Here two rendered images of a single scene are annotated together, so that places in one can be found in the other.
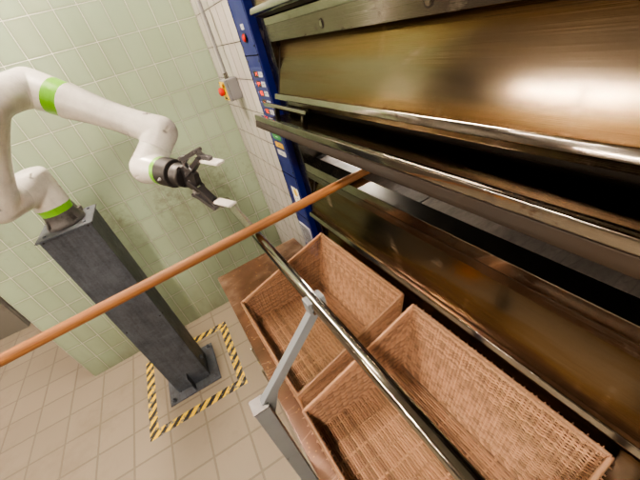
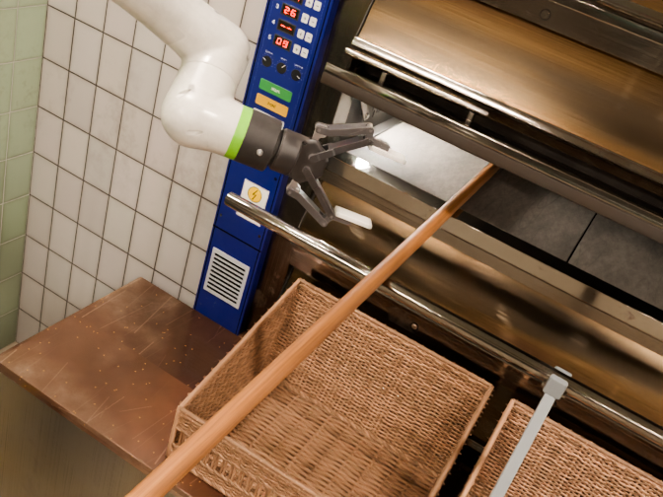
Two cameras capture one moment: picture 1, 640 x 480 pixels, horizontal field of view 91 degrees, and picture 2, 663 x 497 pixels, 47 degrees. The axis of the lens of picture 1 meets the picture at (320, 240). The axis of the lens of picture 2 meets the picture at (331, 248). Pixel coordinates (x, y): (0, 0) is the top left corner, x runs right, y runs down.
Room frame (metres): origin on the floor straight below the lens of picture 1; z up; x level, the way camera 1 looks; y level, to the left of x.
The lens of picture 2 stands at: (0.13, 1.18, 1.90)
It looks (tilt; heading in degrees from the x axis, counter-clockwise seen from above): 30 degrees down; 311
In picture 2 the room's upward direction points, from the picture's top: 19 degrees clockwise
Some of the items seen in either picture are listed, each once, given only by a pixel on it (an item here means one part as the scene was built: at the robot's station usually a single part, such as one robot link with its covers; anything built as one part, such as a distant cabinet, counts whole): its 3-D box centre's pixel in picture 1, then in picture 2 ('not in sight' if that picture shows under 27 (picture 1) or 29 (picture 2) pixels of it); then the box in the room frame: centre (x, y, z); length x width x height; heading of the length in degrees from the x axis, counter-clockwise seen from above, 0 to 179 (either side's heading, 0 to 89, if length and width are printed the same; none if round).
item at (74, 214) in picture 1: (65, 211); not in sight; (1.40, 1.05, 1.23); 0.26 x 0.15 x 0.06; 19
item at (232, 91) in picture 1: (230, 89); not in sight; (1.85, 0.23, 1.46); 0.10 x 0.07 x 0.10; 22
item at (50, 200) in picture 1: (38, 192); not in sight; (1.34, 1.04, 1.36); 0.16 x 0.13 x 0.19; 165
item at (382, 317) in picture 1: (315, 310); (334, 418); (0.90, 0.10, 0.72); 0.56 x 0.49 x 0.28; 23
